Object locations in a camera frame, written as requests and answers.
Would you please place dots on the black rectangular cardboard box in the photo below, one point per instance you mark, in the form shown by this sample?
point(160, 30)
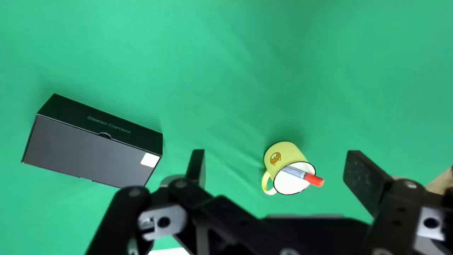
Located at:
point(89, 146)

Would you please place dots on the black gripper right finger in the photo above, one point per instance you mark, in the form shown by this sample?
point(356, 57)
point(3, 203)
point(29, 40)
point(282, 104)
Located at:
point(405, 213)

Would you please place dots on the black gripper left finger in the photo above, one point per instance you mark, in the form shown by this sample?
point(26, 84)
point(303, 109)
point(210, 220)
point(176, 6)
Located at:
point(128, 213)

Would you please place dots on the yellow enamel mug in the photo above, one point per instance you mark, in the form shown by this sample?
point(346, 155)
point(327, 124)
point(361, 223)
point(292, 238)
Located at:
point(283, 158)

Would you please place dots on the grey marker with red cap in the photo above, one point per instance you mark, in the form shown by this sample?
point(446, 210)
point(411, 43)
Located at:
point(305, 176)

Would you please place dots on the green tablecloth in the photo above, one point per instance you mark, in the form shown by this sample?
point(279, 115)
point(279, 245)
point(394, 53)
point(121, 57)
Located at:
point(235, 71)

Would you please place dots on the tan wooden object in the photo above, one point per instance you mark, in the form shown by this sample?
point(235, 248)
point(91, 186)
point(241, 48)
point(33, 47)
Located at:
point(443, 182)

